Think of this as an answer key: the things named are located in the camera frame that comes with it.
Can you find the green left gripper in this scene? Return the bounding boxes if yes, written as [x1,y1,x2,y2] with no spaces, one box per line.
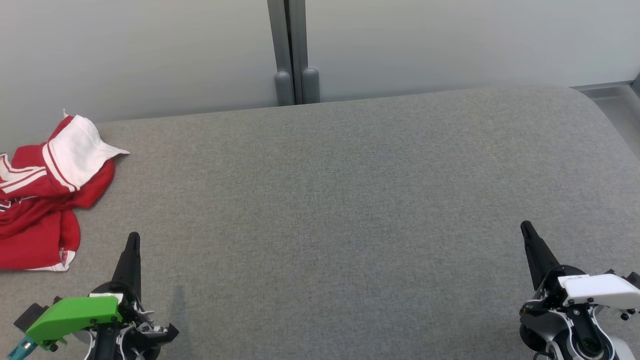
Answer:
[25,231,179,360]

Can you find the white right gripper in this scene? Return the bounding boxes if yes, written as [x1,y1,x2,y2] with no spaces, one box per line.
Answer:
[520,220,640,322]

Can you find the red shorts with white trim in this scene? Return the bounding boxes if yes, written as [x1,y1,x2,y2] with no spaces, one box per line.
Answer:
[0,197,82,272]

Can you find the red white jersey shirt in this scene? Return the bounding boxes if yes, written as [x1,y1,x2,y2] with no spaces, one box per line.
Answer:
[0,110,131,211]

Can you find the left camera cable teal plug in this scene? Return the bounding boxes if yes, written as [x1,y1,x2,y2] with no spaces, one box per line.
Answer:
[7,336,38,360]

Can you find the grey partition base rail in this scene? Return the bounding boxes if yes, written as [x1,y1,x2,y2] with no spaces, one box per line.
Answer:
[570,72,640,101]

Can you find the grey double partition post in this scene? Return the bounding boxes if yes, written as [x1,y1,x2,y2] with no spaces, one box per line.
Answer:
[266,0,321,107]

